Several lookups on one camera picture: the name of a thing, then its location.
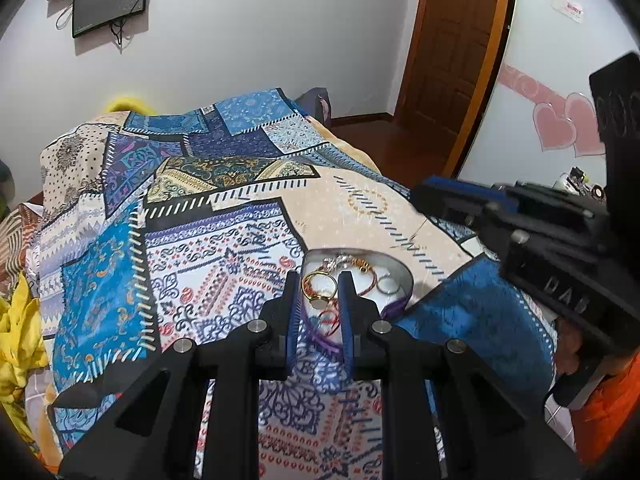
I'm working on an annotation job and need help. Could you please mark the yellow plastic object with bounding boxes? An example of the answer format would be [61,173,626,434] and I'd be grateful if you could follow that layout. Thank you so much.
[107,94,154,114]

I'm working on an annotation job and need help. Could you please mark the person's right hand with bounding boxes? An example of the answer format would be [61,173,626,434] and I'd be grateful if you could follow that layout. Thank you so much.
[554,317,601,378]

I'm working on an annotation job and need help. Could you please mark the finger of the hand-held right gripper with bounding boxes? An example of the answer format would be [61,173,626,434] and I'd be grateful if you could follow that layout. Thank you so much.
[410,184,532,262]
[422,175,521,213]

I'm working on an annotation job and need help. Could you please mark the dark bag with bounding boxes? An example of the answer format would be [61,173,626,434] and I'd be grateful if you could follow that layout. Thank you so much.
[295,87,334,127]

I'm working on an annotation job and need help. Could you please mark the small silver ring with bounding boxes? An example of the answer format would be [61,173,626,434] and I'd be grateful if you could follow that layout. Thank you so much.
[375,273,402,297]

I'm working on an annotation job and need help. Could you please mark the brown wooden door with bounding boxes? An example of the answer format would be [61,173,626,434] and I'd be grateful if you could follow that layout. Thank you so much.
[394,0,517,173]

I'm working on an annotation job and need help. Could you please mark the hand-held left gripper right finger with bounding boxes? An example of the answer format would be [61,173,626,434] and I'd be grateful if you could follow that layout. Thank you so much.
[337,270,586,480]

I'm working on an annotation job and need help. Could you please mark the brown beaded bracelet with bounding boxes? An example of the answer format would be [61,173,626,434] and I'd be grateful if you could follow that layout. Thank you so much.
[344,256,382,297]

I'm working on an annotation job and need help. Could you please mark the orange striped blanket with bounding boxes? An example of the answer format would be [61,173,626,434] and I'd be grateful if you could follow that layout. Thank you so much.
[0,202,47,303]

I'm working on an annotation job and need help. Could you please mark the gold ring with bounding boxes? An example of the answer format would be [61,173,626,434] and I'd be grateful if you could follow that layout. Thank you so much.
[301,270,338,309]

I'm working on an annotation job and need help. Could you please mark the purple heart-shaped tin box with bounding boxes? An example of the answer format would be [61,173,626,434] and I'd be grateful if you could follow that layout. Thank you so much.
[301,247,415,356]

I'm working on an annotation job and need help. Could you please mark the small pink heart sticker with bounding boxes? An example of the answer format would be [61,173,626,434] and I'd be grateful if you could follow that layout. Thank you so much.
[532,102,577,152]

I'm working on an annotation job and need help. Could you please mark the black monitor cable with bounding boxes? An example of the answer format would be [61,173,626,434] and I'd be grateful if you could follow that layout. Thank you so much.
[110,15,132,53]

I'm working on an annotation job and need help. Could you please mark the white door label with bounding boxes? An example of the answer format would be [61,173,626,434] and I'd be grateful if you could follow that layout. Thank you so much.
[552,0,585,22]

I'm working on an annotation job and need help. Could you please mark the blue patchwork blanket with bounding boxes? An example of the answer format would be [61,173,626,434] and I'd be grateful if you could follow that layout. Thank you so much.
[25,87,562,480]

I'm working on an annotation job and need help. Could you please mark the yellow blanket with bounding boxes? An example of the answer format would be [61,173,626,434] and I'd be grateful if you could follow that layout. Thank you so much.
[0,275,49,443]

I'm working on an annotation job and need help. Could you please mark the large pink heart sticker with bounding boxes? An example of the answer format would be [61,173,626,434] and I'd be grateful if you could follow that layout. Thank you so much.
[564,92,609,159]

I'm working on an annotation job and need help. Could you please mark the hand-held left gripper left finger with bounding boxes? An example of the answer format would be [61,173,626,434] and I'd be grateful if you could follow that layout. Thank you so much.
[57,271,303,480]

